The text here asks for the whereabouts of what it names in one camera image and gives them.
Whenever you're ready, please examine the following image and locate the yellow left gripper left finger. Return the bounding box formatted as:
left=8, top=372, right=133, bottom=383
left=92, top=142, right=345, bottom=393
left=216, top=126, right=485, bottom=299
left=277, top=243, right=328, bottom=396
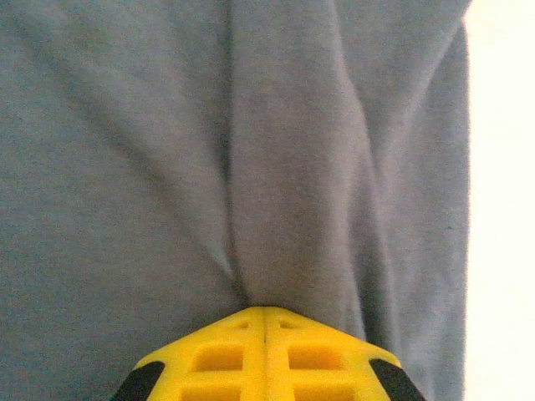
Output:
left=111, top=307, right=268, bottom=401

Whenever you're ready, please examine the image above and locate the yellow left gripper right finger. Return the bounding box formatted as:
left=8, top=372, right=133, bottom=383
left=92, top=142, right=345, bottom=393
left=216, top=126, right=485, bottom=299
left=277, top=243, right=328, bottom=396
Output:
left=263, top=307, right=425, bottom=401

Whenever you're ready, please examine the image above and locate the dark grey t-shirt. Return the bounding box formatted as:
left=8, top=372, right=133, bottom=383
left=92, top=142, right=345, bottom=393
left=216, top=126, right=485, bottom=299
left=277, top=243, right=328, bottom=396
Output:
left=0, top=0, right=473, bottom=401

